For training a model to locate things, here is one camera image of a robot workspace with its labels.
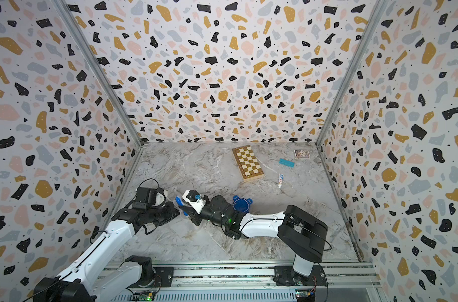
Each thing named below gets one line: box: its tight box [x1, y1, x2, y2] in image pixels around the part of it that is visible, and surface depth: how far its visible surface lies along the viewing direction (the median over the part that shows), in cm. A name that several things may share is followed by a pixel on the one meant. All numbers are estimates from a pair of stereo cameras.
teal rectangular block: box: [278, 157, 296, 168], surface depth 116 cm
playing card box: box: [293, 149, 311, 160], surface depth 119 cm
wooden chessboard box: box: [231, 144, 265, 183], surface depth 111 cm
